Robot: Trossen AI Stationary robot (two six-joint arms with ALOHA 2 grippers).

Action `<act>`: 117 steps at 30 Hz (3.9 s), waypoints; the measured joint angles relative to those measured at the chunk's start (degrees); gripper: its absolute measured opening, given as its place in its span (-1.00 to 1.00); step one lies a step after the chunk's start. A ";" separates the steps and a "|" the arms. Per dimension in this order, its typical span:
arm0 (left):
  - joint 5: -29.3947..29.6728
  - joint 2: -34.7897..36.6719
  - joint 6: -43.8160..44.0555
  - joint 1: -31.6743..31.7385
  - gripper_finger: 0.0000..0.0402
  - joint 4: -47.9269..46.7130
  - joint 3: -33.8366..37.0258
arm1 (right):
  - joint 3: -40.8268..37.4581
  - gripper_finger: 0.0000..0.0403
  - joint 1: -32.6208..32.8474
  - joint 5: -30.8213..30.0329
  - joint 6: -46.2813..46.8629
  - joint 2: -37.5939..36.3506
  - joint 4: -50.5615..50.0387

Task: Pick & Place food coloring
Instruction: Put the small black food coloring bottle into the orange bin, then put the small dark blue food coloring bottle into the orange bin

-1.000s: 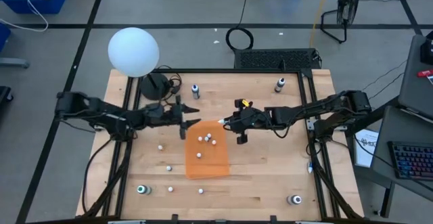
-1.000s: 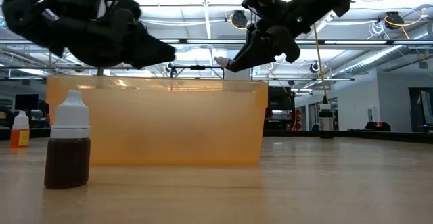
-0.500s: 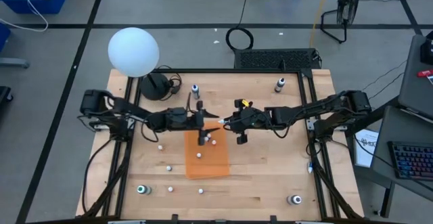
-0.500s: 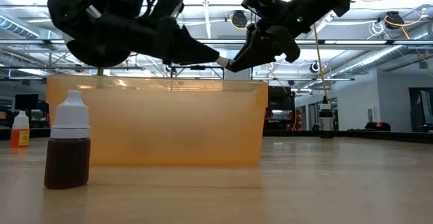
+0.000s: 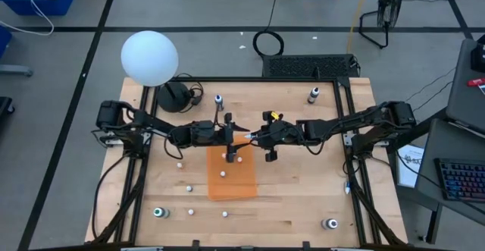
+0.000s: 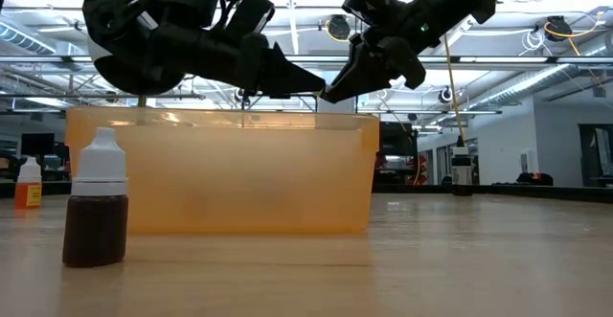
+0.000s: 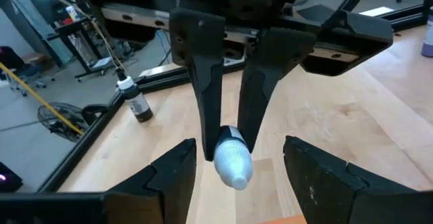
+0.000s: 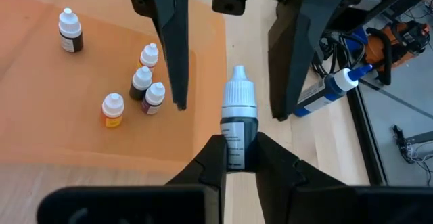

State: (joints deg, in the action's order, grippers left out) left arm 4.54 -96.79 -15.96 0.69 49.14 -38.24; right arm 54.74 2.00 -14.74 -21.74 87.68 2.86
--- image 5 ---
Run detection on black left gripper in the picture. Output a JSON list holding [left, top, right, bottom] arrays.
[[191, 112, 252, 164]]

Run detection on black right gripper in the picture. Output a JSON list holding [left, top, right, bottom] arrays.
[[249, 110, 306, 164]]

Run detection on black-capped food colouring bottle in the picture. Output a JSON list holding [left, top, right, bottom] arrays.
[[307, 86, 321, 105]]

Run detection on green-capped food colouring bottle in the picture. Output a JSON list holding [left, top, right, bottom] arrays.
[[152, 206, 171, 220]]

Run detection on purple-capped food colouring bottle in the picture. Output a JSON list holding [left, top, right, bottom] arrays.
[[321, 218, 340, 231]]

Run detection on orange translucent plastic bin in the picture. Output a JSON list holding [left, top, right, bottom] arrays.
[[205, 134, 259, 202]]

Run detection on black mesh mat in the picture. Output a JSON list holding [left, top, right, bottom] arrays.
[[261, 53, 361, 79]]

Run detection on white globe table lamp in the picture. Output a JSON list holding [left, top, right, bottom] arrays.
[[120, 30, 192, 114]]

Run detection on white paper sheet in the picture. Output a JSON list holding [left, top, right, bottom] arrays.
[[396, 143, 425, 189]]

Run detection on grey desk with keyboard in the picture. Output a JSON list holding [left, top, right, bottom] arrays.
[[415, 118, 485, 227]]

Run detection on black floor fan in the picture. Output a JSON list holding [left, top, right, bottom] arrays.
[[358, 0, 406, 50]]

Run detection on black backlit keyboard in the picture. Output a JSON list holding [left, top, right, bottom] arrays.
[[433, 157, 485, 202]]

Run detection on black desk item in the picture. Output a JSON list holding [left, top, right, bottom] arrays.
[[470, 34, 485, 74]]

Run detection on grey floor stand foot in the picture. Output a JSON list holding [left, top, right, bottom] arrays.
[[0, 64, 34, 78]]

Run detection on black floor object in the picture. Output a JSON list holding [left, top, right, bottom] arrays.
[[0, 96, 16, 118]]

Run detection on blue container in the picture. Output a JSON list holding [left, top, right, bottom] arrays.
[[0, 25, 13, 59]]

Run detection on black lamp cable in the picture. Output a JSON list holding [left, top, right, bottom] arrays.
[[172, 72, 205, 115]]

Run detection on black aluminium table frame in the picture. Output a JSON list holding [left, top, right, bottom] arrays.
[[85, 75, 409, 251]]

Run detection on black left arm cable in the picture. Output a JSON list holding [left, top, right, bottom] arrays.
[[162, 135, 186, 161]]

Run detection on coiled black floor cable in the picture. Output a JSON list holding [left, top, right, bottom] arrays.
[[252, 0, 285, 58]]

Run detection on yellow hanging cable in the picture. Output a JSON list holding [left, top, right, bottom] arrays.
[[346, 0, 374, 54]]

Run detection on black left base cable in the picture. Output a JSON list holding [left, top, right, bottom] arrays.
[[90, 152, 132, 240]]

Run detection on black floor cables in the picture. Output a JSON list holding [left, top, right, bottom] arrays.
[[405, 67, 456, 114]]

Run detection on white floor cable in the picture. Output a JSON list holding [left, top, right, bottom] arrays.
[[0, 0, 56, 37]]

